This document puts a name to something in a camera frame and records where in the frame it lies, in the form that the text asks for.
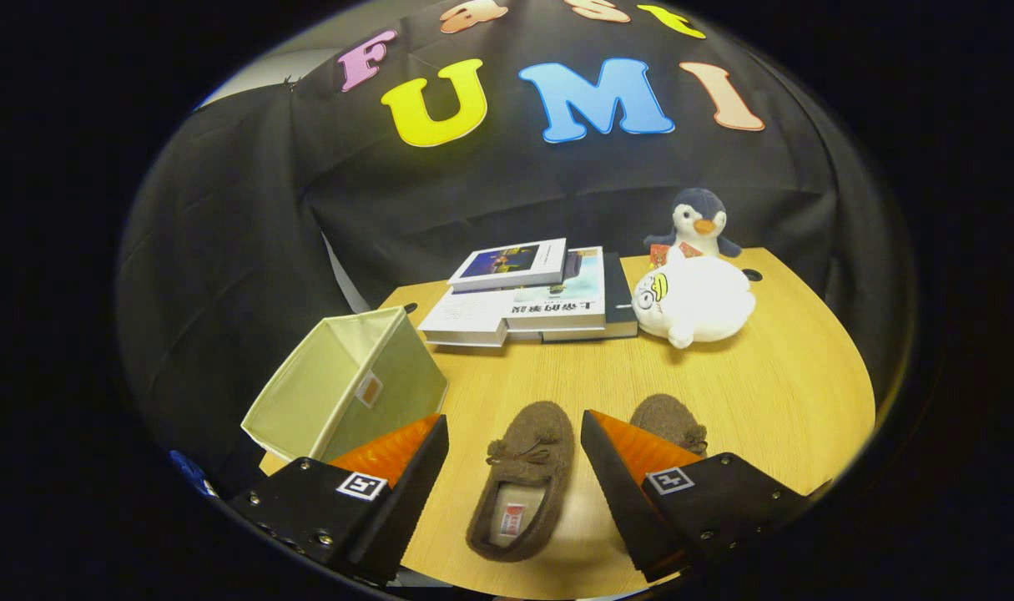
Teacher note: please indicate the white seal plush toy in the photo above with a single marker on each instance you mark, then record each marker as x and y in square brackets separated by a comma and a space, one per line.
[707, 300]

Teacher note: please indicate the blue object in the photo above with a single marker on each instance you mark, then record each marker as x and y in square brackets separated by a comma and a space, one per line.
[191, 473]

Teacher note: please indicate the green fabric storage box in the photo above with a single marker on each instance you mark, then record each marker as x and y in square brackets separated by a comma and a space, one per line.
[331, 384]

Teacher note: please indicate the dark cover book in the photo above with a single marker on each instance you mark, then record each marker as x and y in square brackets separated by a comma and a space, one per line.
[619, 309]

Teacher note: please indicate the penguin plush toy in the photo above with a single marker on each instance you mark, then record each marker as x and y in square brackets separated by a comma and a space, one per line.
[698, 217]

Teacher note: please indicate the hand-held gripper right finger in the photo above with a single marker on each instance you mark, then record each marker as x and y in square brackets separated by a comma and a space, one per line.
[623, 509]

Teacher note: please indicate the light blue cover book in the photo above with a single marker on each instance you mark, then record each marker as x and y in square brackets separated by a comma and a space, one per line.
[569, 300]

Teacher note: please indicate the white cover book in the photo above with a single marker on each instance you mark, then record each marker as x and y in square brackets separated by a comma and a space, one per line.
[465, 317]

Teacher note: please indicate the brown fuzzy shoe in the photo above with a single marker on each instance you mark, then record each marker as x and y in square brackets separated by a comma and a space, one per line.
[665, 417]
[532, 442]

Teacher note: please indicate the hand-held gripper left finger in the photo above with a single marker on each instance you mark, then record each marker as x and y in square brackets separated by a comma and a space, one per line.
[402, 509]

